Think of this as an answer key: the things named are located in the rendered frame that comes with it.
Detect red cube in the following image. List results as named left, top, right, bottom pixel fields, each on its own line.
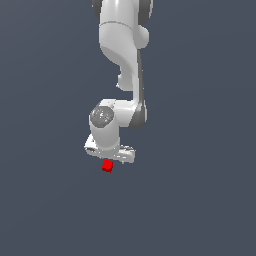
left=101, top=159, right=114, bottom=174

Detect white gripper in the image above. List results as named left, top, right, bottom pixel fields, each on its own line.
left=83, top=133, right=137, bottom=164

